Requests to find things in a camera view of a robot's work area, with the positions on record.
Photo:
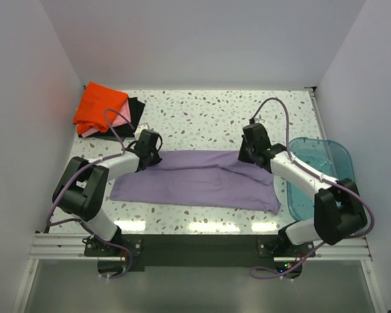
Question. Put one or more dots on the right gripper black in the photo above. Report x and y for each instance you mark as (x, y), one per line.
(241, 156)

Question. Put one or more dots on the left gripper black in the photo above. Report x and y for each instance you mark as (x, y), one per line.
(156, 158)

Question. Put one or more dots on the lilac polo shirt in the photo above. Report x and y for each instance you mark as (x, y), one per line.
(202, 179)

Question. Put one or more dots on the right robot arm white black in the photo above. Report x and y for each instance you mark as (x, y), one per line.
(338, 212)

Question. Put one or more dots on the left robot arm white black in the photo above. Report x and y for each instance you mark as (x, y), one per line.
(80, 191)

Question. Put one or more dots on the folded pink t shirt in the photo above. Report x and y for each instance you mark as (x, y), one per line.
(118, 121)

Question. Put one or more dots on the folded orange t shirt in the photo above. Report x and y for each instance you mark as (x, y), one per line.
(95, 108)

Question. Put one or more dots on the teal plastic basket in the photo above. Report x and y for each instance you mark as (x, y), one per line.
(326, 156)

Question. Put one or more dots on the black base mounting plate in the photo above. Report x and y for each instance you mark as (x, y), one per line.
(136, 253)

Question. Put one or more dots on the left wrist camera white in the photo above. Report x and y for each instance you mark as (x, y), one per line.
(140, 128)

